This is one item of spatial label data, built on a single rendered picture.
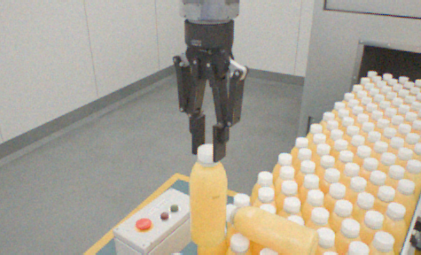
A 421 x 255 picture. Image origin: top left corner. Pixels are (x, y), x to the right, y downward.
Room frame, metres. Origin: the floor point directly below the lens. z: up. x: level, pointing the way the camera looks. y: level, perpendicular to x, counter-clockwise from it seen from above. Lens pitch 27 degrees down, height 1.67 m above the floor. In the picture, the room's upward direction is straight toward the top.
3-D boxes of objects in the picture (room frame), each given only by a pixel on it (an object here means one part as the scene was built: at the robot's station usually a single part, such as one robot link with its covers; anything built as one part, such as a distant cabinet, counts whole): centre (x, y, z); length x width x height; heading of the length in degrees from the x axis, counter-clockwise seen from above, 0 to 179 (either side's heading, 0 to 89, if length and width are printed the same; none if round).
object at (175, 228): (0.67, 0.12, 1.05); 0.20 x 0.10 x 0.10; 144
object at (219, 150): (0.55, -0.02, 1.37); 0.03 x 0.01 x 0.07; 144
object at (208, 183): (0.56, 0.00, 1.23); 0.07 x 0.07 x 0.19
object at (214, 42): (0.56, 0.00, 1.52); 0.08 x 0.07 x 0.09; 54
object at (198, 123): (0.57, 0.02, 1.37); 0.03 x 0.01 x 0.07; 144
